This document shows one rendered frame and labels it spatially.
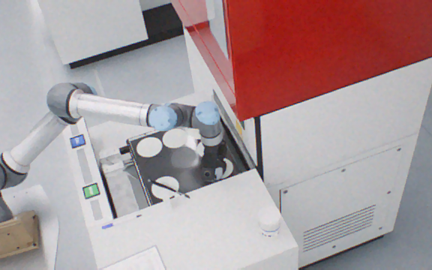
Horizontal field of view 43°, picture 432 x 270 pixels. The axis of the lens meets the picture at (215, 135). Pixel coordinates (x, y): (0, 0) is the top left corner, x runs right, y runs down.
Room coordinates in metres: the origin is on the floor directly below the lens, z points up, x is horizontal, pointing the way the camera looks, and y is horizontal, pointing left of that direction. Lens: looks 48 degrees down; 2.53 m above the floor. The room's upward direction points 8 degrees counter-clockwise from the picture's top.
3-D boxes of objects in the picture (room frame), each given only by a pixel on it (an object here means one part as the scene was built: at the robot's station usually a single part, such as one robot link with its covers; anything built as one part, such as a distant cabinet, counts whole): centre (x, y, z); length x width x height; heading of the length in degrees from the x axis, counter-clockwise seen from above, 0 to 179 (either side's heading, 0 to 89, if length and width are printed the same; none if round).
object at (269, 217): (0.95, -0.13, 1.01); 0.07 x 0.07 x 0.10
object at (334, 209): (1.70, -0.36, 0.41); 0.82 x 0.71 x 0.82; 14
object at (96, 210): (1.35, 0.50, 0.89); 0.55 x 0.09 x 0.14; 14
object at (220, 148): (1.26, 0.01, 1.05); 0.09 x 0.08 x 0.12; 162
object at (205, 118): (1.26, 0.02, 1.21); 0.09 x 0.08 x 0.11; 66
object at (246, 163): (1.44, -0.06, 0.89); 0.44 x 0.02 x 0.10; 14
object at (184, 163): (1.37, 0.14, 0.90); 0.34 x 0.34 x 0.01; 14
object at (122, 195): (1.29, 0.39, 0.87); 0.36 x 0.08 x 0.03; 14
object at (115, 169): (1.36, 0.41, 0.89); 0.08 x 0.03 x 0.03; 104
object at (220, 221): (0.97, 0.13, 0.89); 0.62 x 0.35 x 0.14; 104
